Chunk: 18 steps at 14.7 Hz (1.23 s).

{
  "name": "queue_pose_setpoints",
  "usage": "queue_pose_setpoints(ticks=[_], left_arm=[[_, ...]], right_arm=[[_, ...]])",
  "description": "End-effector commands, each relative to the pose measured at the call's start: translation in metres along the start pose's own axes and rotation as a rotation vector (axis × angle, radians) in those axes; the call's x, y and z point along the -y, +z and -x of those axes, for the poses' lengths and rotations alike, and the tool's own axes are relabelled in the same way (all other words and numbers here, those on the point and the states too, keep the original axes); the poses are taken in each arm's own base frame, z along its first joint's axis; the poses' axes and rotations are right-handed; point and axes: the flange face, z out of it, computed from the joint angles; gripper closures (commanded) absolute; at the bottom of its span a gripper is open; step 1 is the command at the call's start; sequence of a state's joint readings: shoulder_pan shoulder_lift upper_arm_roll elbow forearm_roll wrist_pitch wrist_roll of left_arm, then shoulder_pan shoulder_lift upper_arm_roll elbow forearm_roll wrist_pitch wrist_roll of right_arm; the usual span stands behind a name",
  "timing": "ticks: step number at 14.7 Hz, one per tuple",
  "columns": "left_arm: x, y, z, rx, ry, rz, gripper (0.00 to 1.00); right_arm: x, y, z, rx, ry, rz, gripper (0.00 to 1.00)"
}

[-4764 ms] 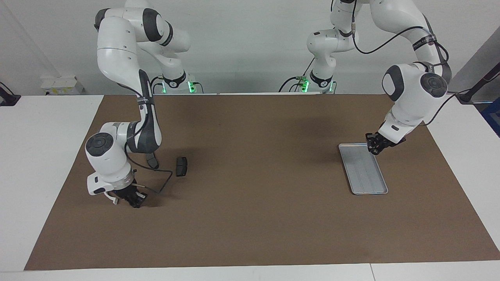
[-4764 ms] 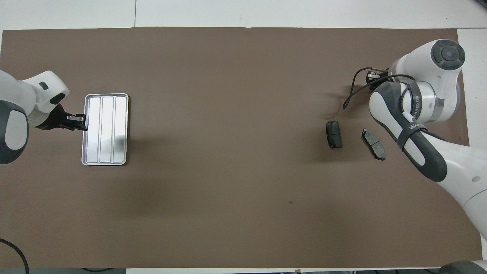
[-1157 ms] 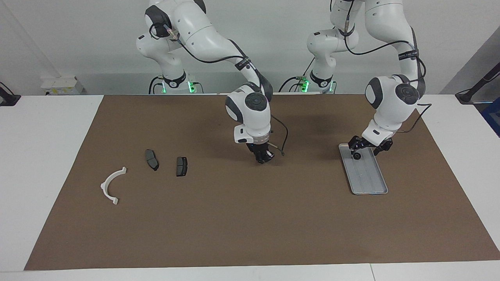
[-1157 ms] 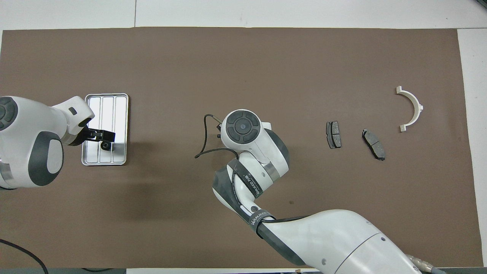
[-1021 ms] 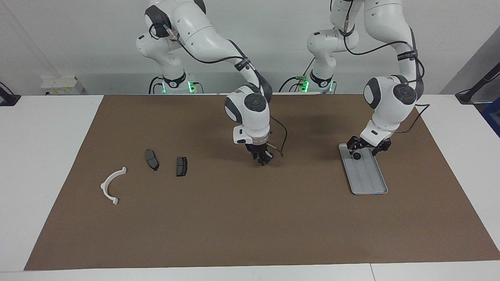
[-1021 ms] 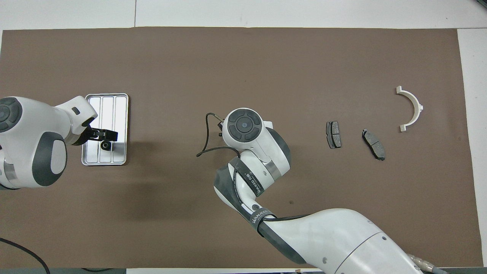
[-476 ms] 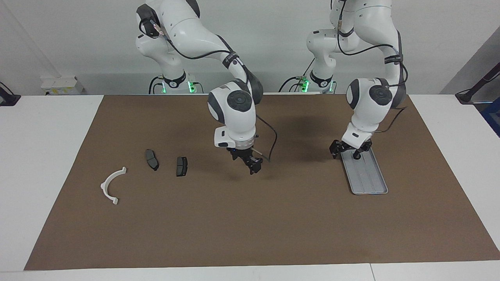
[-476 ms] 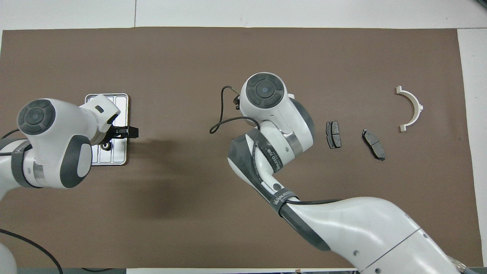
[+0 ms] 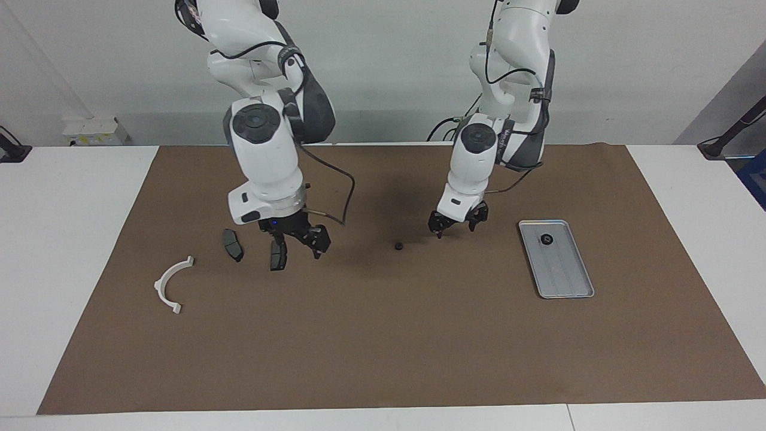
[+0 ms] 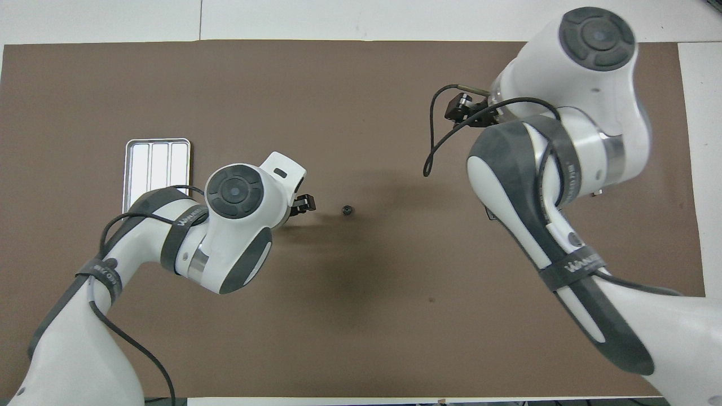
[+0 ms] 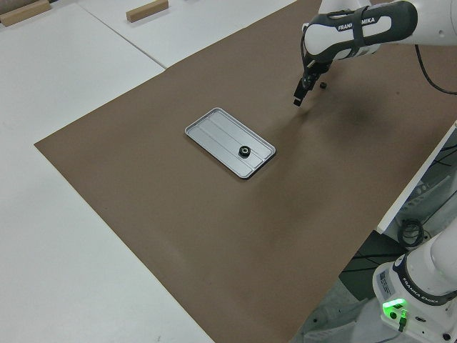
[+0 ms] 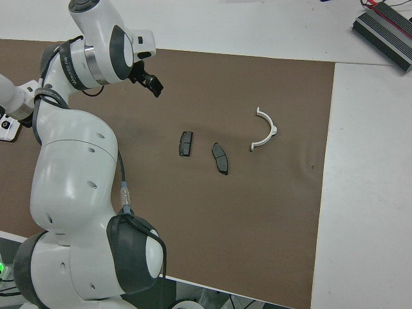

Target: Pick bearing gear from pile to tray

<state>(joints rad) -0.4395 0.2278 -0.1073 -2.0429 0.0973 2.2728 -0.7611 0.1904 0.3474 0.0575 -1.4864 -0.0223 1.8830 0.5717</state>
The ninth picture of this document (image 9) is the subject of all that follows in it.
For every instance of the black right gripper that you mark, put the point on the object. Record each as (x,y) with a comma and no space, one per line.
(296,227)

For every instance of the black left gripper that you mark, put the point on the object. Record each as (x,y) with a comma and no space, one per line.
(461,218)

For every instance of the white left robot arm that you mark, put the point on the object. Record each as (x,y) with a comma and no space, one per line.
(473,161)

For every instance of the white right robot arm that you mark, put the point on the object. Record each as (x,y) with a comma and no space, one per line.
(263,155)

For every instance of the silver metal ribbed tray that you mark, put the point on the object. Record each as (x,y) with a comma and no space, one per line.
(562,269)

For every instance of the rectangular dark grey brake pad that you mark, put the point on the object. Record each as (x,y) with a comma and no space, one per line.
(278,263)

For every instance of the curved dark grey brake pad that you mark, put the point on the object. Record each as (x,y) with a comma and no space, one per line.
(232,245)

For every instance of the brown paper table mat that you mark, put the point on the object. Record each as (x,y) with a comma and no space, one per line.
(383,335)

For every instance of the white power strip box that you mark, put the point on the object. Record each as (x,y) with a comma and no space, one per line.
(96,129)

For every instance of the black angled stand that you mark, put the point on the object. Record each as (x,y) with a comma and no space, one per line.
(715,146)

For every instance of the blue box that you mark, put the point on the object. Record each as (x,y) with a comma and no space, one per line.
(757,179)

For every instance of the white semicircular plastic bracket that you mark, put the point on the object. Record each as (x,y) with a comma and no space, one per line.
(160,287)

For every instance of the black clamp mount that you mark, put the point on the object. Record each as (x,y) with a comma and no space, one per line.
(15,152)

